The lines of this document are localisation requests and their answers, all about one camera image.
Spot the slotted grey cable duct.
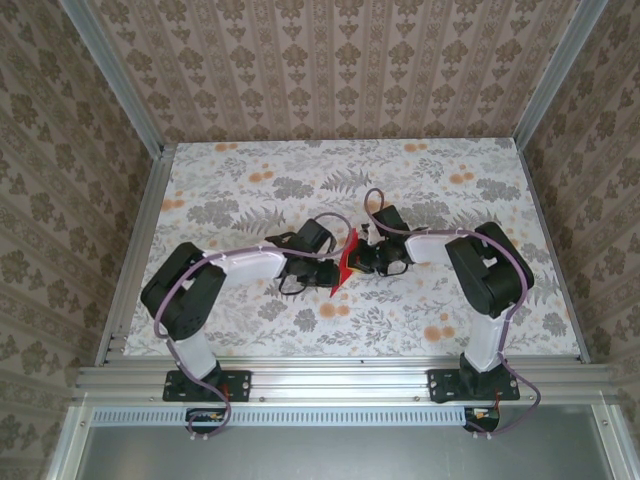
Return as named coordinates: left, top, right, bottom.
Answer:
left=92, top=405, right=469, bottom=428

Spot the floral table mat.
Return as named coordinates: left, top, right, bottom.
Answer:
left=122, top=139, right=584, bottom=359

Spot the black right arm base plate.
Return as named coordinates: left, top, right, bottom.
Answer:
left=427, top=368, right=521, bottom=404

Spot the aluminium cross beam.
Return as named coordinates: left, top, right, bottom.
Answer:
left=74, top=364, right=616, bottom=404

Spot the red paper sheet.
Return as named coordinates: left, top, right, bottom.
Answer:
left=328, top=227, right=362, bottom=298

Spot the black controller board with wires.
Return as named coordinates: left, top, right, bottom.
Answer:
left=462, top=407, right=502, bottom=434
left=184, top=407, right=227, bottom=434

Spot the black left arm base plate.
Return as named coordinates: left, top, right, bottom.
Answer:
left=162, top=368, right=252, bottom=403

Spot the aluminium corner post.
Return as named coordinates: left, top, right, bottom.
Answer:
left=513, top=0, right=609, bottom=149
left=63, top=0, right=166, bottom=159

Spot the aluminium side rail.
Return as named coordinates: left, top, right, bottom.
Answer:
left=514, top=142, right=591, bottom=364
left=94, top=144, right=177, bottom=366

